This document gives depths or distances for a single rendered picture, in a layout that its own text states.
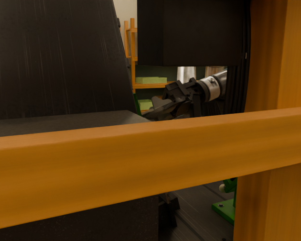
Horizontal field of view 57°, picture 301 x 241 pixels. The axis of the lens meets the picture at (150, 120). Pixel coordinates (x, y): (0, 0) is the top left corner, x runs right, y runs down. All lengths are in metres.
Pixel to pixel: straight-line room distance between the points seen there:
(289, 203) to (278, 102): 0.22
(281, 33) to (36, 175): 0.45
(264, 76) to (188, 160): 0.26
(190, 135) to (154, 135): 0.05
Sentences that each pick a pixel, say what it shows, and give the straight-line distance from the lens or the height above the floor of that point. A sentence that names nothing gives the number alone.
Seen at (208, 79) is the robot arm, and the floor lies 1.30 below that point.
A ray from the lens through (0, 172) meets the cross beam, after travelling 0.33.
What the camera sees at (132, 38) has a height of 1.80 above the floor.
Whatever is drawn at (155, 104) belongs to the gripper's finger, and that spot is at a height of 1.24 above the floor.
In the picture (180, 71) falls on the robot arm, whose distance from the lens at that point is 1.10.
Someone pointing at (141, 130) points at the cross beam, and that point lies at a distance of 0.35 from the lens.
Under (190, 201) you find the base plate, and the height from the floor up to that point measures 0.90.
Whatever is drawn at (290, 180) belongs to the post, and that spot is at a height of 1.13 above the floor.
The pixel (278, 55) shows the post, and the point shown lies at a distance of 0.55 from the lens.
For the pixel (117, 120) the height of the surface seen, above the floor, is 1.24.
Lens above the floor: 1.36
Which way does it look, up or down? 12 degrees down
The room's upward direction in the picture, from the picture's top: straight up
